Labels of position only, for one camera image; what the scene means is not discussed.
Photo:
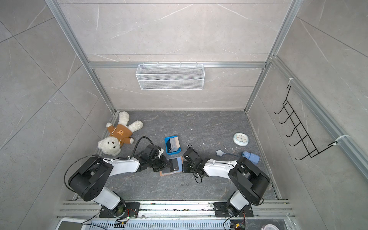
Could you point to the aluminium rail front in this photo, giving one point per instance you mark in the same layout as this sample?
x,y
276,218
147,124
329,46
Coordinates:
x,y
182,215

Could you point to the white wire mesh basket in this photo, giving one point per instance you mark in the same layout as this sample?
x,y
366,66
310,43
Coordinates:
x,y
170,76

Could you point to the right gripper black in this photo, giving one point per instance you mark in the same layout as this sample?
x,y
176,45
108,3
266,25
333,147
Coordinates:
x,y
184,166

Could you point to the tan leather card holder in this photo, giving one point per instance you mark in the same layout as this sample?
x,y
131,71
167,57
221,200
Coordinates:
x,y
166,172

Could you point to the white round clock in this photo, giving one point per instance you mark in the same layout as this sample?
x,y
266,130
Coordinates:
x,y
241,139

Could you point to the pink white round object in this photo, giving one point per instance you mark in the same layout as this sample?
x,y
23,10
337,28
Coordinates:
x,y
269,227

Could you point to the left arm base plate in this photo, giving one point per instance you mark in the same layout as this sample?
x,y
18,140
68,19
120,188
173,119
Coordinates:
x,y
129,209

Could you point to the blue dish brush toy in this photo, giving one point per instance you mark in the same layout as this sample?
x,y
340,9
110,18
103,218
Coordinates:
x,y
250,156

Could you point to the black VIP credit card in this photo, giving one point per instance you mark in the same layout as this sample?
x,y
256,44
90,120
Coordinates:
x,y
176,165

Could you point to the white tablet device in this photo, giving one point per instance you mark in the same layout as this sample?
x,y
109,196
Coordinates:
x,y
71,224

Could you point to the blue card box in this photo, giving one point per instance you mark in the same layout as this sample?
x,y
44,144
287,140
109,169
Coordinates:
x,y
166,140

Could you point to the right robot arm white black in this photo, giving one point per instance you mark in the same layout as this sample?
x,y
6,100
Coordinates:
x,y
250,181

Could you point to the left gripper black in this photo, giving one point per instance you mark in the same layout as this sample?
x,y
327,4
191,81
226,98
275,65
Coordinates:
x,y
165,163

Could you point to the white teddy bear brown shirt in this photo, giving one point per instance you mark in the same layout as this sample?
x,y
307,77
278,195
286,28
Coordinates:
x,y
119,135

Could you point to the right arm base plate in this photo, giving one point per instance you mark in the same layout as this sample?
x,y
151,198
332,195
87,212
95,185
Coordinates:
x,y
225,209

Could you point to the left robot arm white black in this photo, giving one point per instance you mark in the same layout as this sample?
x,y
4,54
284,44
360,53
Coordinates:
x,y
89,180

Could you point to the stack of credit cards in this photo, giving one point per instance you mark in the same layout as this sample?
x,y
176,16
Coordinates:
x,y
173,144

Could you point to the black wire hook rack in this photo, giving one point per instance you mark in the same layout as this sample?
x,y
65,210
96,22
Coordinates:
x,y
299,130

